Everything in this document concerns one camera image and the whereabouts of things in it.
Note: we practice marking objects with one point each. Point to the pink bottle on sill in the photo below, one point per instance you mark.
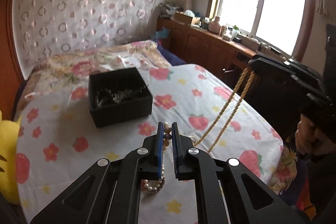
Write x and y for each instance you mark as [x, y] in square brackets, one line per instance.
[215, 25]

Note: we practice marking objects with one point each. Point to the dark blue blanket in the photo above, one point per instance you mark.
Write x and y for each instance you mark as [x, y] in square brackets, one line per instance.
[163, 46]

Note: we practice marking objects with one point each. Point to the black jewelry box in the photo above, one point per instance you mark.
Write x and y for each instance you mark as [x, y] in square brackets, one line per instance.
[127, 78]

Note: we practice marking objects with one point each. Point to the sheer circle-pattern curtain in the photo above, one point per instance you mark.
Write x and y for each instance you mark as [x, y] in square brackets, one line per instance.
[44, 28]

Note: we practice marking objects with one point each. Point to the wooden side cabinet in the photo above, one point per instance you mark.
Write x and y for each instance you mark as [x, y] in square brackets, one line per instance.
[225, 60]

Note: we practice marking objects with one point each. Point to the person's right hand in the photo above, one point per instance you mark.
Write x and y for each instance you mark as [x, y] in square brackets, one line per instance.
[310, 140]

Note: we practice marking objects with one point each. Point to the rose-pattern quilt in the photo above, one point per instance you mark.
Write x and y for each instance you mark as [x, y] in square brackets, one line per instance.
[68, 71]

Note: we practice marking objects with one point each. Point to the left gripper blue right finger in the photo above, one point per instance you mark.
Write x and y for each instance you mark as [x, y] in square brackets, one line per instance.
[191, 163]

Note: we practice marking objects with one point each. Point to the yellow tiger plush toy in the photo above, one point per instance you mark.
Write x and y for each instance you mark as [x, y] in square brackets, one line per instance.
[9, 132]

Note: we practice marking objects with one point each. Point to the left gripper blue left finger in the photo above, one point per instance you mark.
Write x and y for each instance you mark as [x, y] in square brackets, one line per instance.
[144, 163]

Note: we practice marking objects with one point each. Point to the cardboard tissue box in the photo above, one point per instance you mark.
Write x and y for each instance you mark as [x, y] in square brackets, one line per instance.
[186, 17]

